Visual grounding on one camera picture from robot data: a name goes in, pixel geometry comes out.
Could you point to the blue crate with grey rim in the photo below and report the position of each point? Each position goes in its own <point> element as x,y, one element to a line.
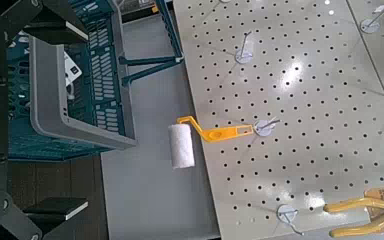
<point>46,100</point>

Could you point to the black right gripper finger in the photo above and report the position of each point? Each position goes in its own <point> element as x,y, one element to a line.
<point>56,208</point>
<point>56,33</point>

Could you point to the white perforated pegboard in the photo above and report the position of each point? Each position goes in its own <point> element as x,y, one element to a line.
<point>313,133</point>

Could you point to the white pegboard hook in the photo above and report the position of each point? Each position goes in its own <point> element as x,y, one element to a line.
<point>263,128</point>
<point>243,56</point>
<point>225,1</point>
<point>370,26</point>
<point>286,212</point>

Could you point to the grey back panel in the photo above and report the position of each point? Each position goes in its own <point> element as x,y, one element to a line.
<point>153,200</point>

